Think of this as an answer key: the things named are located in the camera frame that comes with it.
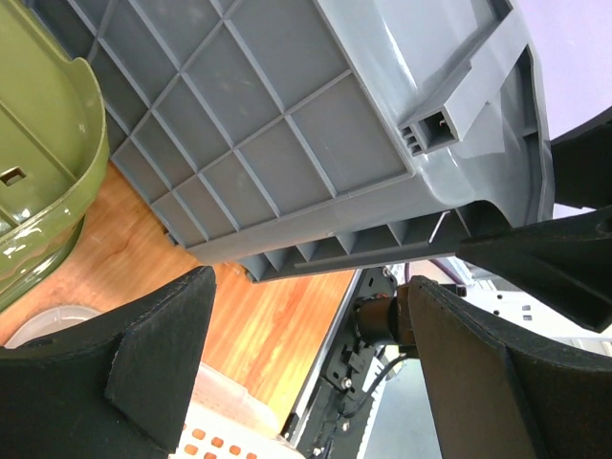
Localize olive green plastic tub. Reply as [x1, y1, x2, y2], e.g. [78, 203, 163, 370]
[1, 1, 109, 309]

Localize white perforated plastic basket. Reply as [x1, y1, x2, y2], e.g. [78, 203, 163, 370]
[3, 305, 303, 458]

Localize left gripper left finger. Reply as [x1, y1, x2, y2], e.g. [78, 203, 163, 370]
[1, 267, 216, 458]

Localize grey plastic tray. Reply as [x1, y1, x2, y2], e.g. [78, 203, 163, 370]
[31, 0, 555, 282]

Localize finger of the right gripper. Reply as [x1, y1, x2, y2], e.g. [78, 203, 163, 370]
[456, 206, 611, 333]
[551, 107, 611, 208]

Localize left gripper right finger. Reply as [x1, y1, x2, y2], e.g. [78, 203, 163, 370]
[407, 276, 611, 458]

